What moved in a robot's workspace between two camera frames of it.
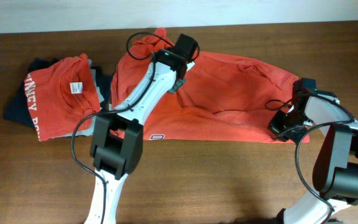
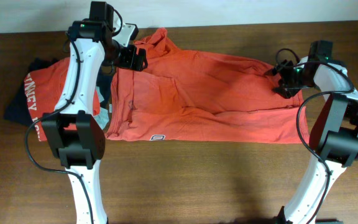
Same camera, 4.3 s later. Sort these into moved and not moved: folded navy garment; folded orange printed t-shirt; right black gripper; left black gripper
Moved: right black gripper; left black gripper
Not moved: folded orange printed t-shirt; folded navy garment
